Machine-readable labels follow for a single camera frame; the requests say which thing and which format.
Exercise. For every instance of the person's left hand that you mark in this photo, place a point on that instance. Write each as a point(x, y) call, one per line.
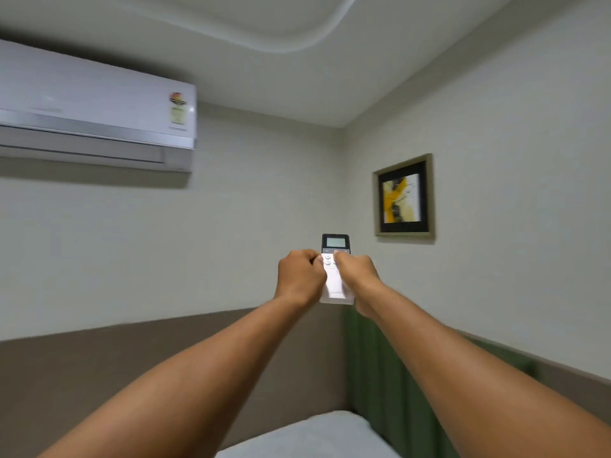
point(298, 276)

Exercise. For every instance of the person's right hand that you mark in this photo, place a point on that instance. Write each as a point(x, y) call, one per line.
point(358, 276)

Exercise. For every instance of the person's right thumb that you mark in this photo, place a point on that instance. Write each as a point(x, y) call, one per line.
point(341, 258)

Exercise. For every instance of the person's left thumb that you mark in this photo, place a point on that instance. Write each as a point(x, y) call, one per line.
point(317, 259)

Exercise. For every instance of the white air conditioner remote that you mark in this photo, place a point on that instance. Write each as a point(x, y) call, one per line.
point(336, 262)

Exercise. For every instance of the person's left forearm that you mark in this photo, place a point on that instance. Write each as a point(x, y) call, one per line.
point(186, 381)

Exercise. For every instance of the person's right forearm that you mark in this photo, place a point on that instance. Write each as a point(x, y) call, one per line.
point(472, 381)

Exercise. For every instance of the framed abstract picture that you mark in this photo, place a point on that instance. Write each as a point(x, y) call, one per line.
point(404, 197)

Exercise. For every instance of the green padded headboard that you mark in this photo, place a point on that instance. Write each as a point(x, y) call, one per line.
point(396, 391)

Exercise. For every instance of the white bed mattress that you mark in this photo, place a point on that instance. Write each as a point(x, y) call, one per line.
point(312, 436)

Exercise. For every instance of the energy rating sticker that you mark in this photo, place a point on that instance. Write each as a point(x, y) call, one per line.
point(178, 108)

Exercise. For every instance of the white wall air conditioner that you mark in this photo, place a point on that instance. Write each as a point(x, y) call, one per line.
point(90, 109)

